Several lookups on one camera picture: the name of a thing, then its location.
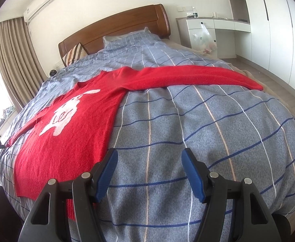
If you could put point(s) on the small clear bottle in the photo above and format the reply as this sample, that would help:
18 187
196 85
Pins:
195 12

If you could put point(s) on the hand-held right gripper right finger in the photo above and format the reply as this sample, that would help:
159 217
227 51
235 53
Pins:
192 177

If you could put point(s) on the white wall switch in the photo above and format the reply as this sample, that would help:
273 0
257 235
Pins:
184 8

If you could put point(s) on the beige curtain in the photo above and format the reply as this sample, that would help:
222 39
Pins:
13 55

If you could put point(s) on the wooden headboard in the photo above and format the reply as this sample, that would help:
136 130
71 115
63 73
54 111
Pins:
127 22

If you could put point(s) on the pile of assorted clothes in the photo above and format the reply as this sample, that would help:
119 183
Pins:
7 112

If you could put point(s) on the grey plaid blanket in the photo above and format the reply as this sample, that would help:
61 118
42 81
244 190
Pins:
187 118

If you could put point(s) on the striped pillow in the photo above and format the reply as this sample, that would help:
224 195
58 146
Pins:
74 54

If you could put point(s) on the clear plastic bag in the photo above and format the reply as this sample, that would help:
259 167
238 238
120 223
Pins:
204 40

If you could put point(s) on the white wardrobe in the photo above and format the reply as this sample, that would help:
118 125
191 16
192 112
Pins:
276 30

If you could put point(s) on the white desk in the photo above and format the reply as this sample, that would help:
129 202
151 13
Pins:
223 25

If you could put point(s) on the white air conditioner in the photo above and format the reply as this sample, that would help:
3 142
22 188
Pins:
40 3

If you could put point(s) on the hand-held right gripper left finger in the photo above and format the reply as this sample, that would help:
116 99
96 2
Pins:
107 172

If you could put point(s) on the grey pillow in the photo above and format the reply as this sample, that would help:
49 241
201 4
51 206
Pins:
112 39

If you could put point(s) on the red knit sweater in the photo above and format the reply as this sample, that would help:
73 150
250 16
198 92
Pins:
86 131

